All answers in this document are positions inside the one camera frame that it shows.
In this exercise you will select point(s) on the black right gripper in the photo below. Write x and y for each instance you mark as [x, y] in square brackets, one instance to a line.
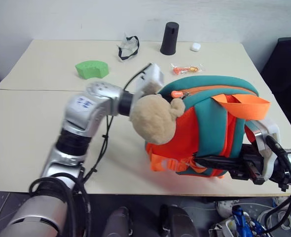
[251, 170]

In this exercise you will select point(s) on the orange and teal backpack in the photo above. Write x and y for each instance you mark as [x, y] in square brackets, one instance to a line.
[209, 118]

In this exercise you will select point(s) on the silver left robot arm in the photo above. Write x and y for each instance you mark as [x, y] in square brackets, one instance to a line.
[86, 113]

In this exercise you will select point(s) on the small white box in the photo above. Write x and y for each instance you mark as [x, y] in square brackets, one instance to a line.
[195, 47]

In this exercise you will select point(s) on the white shoe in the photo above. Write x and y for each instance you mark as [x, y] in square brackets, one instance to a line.
[225, 207]

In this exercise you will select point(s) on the blue object on floor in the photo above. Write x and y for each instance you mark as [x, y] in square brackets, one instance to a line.
[244, 219]

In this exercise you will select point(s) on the dark rounded shape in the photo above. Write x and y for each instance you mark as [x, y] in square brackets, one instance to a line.
[118, 222]
[177, 221]

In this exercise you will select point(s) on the clear bag of orange candies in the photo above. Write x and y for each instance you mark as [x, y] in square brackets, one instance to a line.
[186, 69]

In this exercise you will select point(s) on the black chair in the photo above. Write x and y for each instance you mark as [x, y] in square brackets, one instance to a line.
[286, 74]

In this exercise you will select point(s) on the black cone cup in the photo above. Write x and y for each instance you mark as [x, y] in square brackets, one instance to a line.
[170, 39]

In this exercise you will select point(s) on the green foam block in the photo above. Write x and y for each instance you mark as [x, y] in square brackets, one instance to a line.
[91, 69]

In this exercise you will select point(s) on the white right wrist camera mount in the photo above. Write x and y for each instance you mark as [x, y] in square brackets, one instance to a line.
[274, 129]

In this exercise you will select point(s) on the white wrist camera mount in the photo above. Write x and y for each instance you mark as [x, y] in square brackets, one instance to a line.
[274, 129]
[151, 77]

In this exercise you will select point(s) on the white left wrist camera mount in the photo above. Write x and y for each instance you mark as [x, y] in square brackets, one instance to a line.
[151, 77]

